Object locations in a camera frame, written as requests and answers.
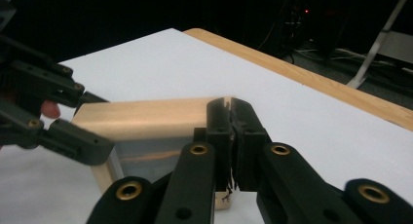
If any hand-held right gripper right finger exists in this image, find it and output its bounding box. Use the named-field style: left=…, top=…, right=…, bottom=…
left=230, top=97, right=358, bottom=224

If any white foam board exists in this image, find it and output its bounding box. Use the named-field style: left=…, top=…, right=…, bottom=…
left=0, top=27, right=413, bottom=224

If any white metal desk frame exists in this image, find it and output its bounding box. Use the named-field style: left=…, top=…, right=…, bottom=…
left=345, top=0, right=413, bottom=91

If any dark equipment with red light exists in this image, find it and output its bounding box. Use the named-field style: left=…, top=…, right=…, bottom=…
left=279, top=0, right=325, bottom=56

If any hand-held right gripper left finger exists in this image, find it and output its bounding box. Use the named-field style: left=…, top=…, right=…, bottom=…
left=154, top=96, right=234, bottom=224

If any wooden picture frame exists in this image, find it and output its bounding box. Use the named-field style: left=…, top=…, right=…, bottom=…
left=71, top=95, right=236, bottom=210

